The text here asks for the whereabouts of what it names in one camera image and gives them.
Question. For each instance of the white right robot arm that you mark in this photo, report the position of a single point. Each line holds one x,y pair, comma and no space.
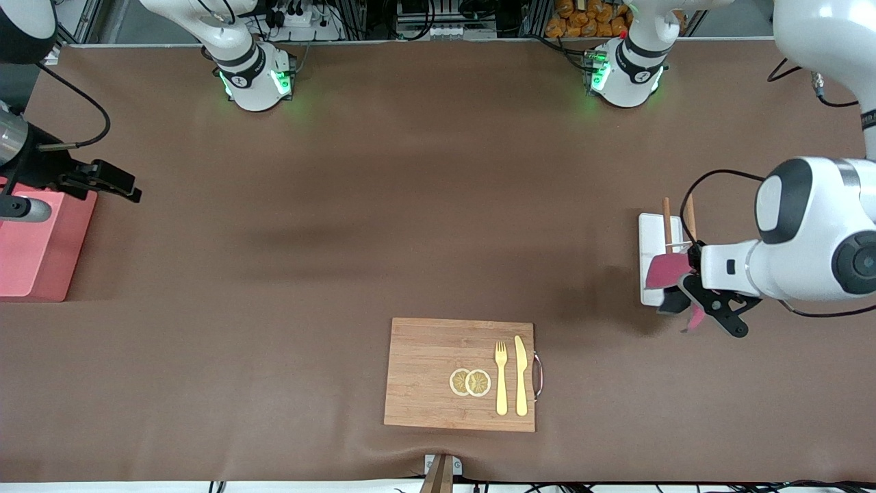
253,82

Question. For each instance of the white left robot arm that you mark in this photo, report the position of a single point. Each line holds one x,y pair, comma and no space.
821,226

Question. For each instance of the red cloth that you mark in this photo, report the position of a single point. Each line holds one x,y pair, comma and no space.
667,270

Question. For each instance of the yellow plastic fork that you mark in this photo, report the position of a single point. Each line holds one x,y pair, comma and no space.
501,390

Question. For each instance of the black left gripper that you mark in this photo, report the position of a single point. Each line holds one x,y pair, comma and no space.
692,261

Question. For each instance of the camera stand post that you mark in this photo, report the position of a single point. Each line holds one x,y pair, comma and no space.
438,476

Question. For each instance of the brown table mat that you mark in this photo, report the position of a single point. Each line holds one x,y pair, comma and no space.
274,342

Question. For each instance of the orange food pile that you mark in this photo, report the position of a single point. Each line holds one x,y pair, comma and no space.
582,20

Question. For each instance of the white connector block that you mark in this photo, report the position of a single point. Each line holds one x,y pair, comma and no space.
452,31

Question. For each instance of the pink plastic bin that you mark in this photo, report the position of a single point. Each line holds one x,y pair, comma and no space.
34,260

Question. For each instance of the wooden rod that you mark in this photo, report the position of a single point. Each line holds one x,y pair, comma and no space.
691,212
667,219

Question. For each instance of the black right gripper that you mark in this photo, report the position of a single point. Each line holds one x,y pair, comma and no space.
42,169

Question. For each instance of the white rack base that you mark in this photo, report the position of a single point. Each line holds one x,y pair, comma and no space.
650,233

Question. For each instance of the white power strip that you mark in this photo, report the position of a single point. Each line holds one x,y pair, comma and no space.
308,27

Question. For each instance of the yellow plastic knife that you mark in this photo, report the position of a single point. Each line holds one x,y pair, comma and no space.
521,370

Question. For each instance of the bamboo cutting board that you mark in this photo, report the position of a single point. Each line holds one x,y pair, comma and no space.
424,370

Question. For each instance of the dried lemon slice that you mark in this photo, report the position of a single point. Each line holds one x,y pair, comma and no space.
457,382
479,383

